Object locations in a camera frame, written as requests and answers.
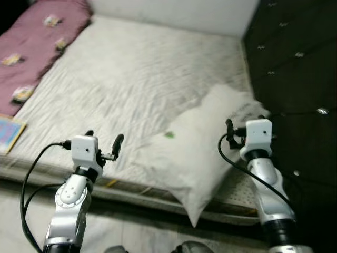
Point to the silver robot right leg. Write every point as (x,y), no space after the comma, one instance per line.
(194,247)

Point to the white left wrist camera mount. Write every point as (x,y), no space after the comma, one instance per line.
(84,150)

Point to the grey quilted mattress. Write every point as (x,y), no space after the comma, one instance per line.
(131,79)

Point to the blue yellow children's book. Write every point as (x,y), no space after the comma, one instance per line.
(9,134)

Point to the silver robot left leg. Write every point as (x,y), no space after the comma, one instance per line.
(117,249)

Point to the black tufted headboard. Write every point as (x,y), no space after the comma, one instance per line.
(295,63)

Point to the silver robot leg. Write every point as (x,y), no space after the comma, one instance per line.
(117,249)
(194,247)

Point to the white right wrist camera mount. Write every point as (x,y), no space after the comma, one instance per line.
(258,134)

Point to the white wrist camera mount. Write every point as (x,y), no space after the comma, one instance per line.
(84,150)
(258,134)

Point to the white pillow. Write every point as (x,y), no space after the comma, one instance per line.
(200,153)

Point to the pink cartoon print quilt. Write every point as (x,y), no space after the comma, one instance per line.
(31,47)

